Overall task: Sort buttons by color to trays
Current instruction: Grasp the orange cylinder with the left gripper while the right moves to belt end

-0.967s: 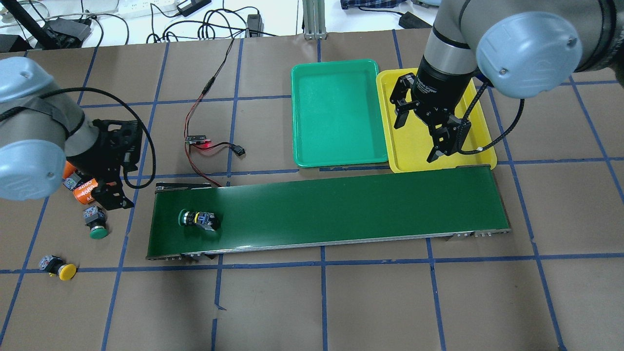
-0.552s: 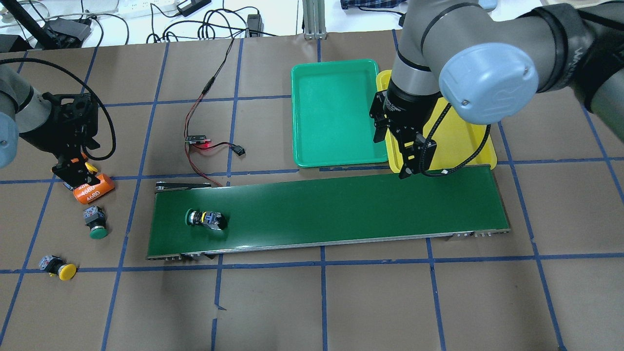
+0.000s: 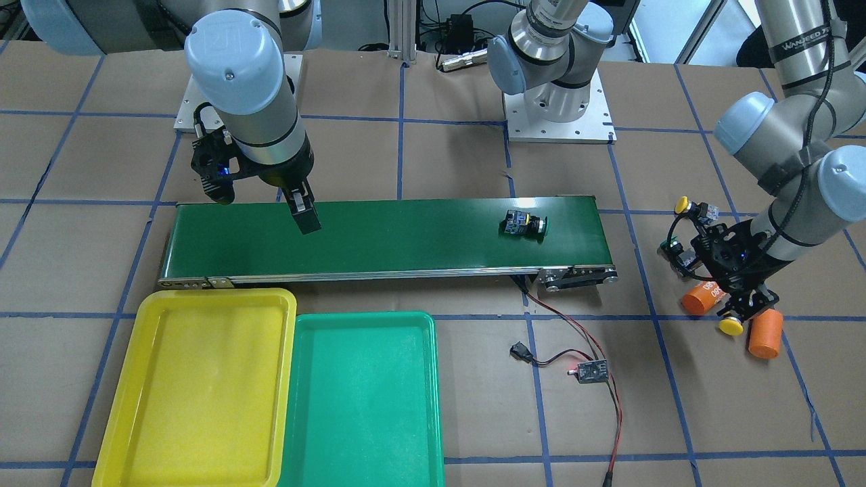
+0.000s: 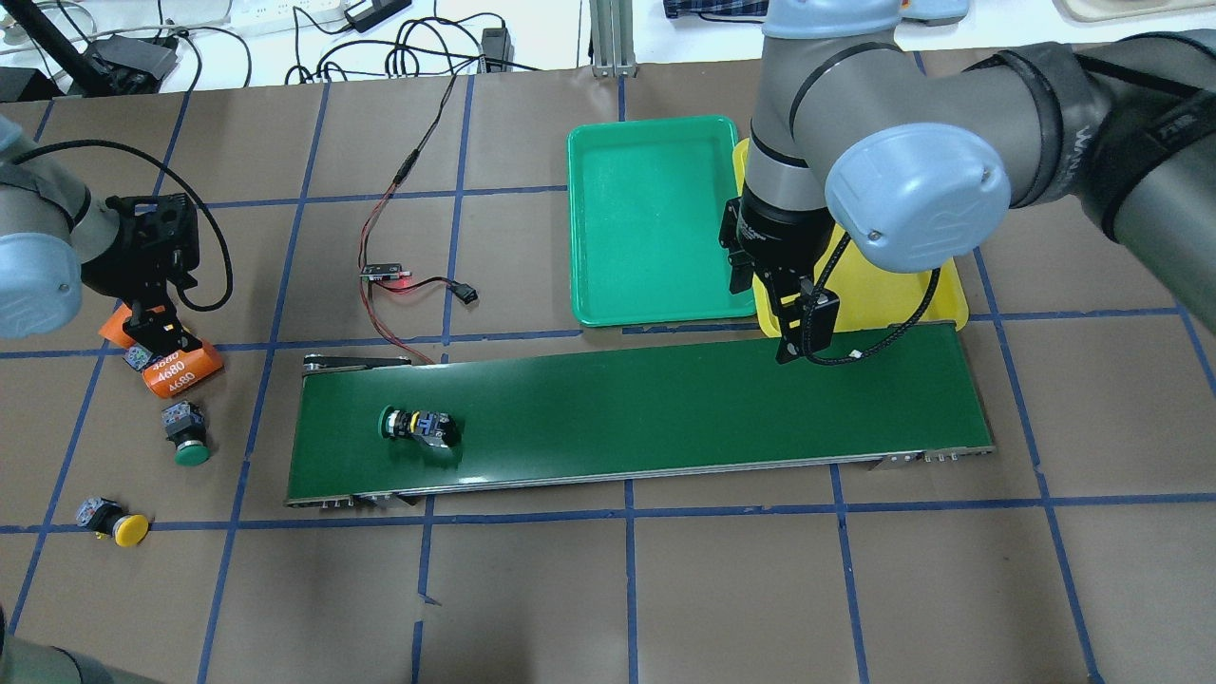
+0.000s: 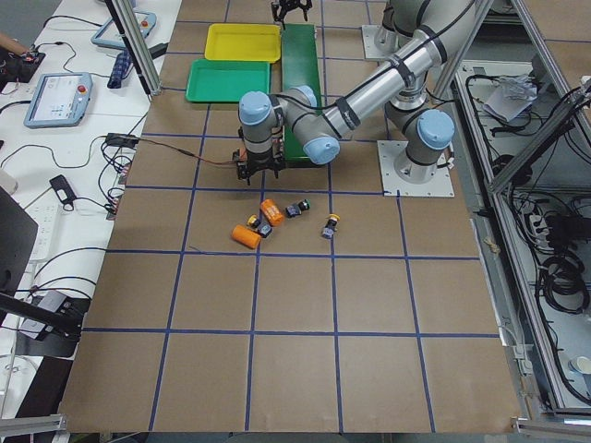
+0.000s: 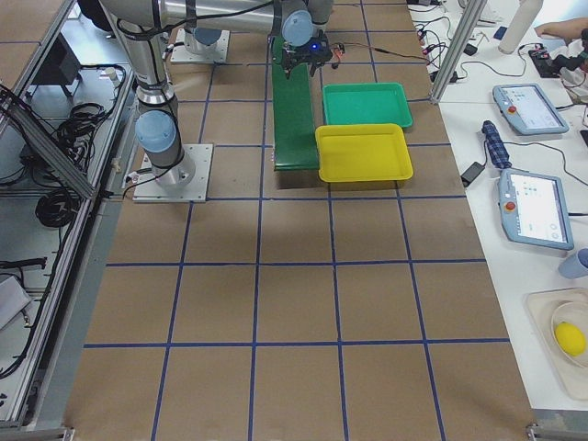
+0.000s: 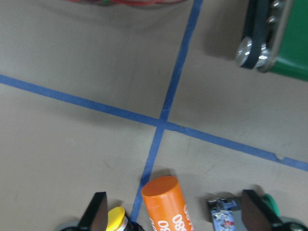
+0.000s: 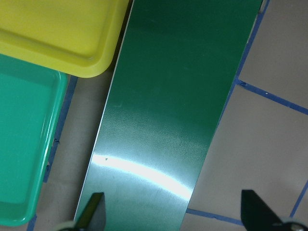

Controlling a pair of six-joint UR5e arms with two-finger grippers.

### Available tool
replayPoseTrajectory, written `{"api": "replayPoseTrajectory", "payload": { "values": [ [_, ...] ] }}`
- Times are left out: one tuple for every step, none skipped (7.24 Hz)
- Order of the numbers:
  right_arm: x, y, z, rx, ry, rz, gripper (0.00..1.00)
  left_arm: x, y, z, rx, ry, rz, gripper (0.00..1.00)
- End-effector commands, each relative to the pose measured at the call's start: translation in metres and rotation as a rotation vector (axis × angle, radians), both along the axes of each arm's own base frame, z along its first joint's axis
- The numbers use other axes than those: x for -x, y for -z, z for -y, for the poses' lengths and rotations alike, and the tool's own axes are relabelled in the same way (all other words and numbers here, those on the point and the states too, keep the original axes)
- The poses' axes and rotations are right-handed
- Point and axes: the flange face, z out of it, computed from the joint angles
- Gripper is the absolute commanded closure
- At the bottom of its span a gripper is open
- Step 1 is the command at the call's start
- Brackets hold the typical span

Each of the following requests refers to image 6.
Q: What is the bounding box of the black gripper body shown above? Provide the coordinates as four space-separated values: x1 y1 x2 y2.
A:
282 29 332 65

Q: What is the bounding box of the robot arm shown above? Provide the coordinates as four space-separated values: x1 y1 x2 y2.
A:
101 1 334 172
184 28 230 53

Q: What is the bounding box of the person hand at desk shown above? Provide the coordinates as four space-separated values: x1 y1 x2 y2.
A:
535 17 588 40

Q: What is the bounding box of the green conveyor belt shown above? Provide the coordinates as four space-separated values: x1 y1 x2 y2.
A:
272 37 319 171

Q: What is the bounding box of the green plastic tray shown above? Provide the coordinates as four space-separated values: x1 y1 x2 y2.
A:
322 83 413 129

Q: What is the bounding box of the yellow plastic tray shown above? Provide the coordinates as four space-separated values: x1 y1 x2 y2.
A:
315 123 413 183

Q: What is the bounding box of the black power adapter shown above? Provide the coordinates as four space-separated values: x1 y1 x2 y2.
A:
460 162 485 187

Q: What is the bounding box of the blue plaid folded umbrella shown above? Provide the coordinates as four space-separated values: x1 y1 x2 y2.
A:
481 120 512 170

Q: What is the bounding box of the upper teach pendant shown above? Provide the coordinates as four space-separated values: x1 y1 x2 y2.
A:
492 84 569 136

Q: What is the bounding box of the teach pendant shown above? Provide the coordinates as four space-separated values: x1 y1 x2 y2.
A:
498 168 574 251
492 84 569 136

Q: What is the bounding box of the lower teach pendant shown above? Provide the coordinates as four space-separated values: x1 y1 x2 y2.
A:
498 168 574 251

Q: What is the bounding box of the blue cup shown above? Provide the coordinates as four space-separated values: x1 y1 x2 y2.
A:
558 248 588 279

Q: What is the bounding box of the white bowl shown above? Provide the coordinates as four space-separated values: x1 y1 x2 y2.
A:
551 301 587 368

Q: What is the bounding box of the yellow lemon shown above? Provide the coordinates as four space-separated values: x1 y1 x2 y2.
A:
555 322 587 356

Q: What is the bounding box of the beige tray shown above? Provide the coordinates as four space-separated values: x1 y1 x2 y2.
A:
526 288 587 401

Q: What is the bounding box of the red black wire with board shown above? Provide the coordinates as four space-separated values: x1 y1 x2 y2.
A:
331 41 435 71

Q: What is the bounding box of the aluminium frame post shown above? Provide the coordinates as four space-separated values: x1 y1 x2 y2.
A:
429 0 487 105

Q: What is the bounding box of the black cable bundle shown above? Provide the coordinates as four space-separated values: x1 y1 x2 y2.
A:
50 103 116 166

